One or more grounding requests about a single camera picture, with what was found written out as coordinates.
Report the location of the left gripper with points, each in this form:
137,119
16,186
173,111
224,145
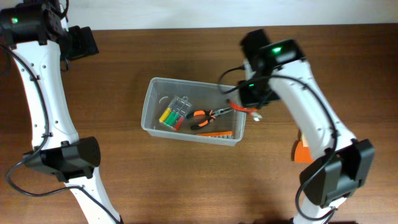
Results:
86,43

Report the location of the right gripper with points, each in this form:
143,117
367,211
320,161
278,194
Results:
246,99

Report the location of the small red cutting pliers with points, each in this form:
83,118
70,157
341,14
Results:
250,111

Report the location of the orange black long-nose pliers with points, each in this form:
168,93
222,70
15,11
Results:
208,116

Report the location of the wooden handle orange scraper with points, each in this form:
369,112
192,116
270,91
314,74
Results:
302,152

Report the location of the clear case coloured screwdrivers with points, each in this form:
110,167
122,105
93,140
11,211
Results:
176,112

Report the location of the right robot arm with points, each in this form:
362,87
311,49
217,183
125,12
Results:
341,163

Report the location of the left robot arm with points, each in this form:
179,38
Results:
37,37

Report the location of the clear plastic container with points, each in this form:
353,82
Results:
202,96

